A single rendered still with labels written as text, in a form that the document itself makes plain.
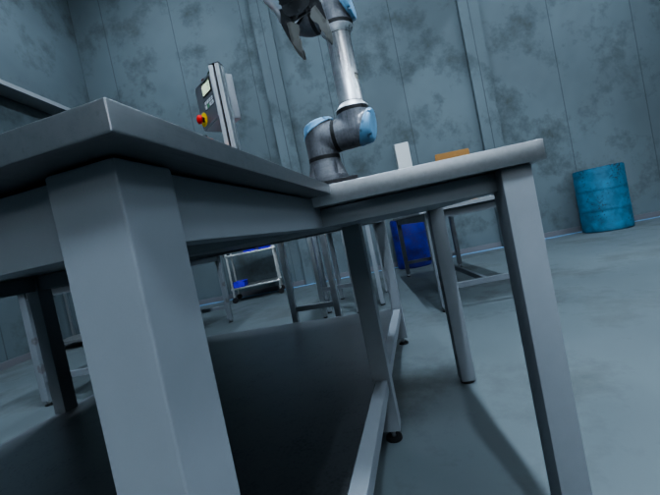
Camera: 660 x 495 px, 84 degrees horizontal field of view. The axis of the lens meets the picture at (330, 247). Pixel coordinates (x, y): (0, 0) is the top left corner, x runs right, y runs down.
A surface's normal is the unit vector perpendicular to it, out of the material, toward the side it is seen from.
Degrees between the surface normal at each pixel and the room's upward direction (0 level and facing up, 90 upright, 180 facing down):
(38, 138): 90
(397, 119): 90
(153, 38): 90
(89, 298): 90
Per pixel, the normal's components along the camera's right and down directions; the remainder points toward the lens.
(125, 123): 0.95, -0.18
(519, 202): -0.08, 0.05
